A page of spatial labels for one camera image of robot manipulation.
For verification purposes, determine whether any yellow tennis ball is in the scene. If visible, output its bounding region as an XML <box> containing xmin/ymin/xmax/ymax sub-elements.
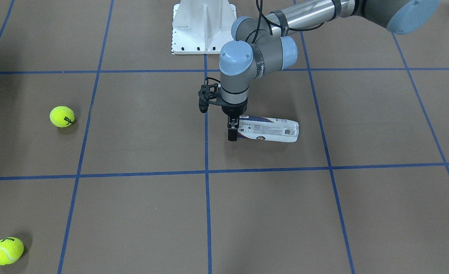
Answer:
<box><xmin>0</xmin><ymin>237</ymin><xmax>24</xmax><ymax>266</ymax></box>
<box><xmin>49</xmin><ymin>106</ymin><xmax>75</xmax><ymax>128</ymax></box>

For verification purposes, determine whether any yellow tennis ball on table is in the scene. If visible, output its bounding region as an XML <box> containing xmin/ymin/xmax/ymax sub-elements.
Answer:
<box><xmin>0</xmin><ymin>237</ymin><xmax>24</xmax><ymax>266</ymax></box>

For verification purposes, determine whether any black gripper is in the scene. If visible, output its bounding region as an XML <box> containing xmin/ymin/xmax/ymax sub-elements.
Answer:
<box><xmin>221</xmin><ymin>103</ymin><xmax>247</xmax><ymax>142</ymax></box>

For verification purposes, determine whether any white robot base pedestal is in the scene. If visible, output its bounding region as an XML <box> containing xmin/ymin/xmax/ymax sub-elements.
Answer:
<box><xmin>171</xmin><ymin>0</ymin><xmax>237</xmax><ymax>54</ymax></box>

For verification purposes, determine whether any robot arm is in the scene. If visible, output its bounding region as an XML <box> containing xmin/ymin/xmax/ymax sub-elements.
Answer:
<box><xmin>216</xmin><ymin>0</ymin><xmax>439</xmax><ymax>142</ymax></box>

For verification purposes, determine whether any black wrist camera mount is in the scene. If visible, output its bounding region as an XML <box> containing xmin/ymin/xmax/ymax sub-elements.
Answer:
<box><xmin>198</xmin><ymin>77</ymin><xmax>222</xmax><ymax>114</ymax></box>

